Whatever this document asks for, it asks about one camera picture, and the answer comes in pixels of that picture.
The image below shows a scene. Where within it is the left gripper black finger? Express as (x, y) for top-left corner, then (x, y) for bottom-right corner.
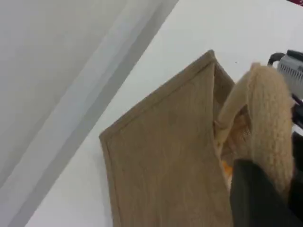
(287, 131), (303, 213)
(228, 158), (303, 227)

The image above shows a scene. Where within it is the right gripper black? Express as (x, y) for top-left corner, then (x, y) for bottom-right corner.
(291, 93), (303, 130)

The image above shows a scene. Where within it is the long striped bread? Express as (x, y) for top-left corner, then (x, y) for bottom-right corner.
(221, 159), (235, 187)

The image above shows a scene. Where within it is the brown jute tote bag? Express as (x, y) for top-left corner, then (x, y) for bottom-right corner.
(98, 49), (296, 227)

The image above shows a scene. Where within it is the black cable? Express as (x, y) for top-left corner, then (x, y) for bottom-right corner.
(267, 52), (285, 68)

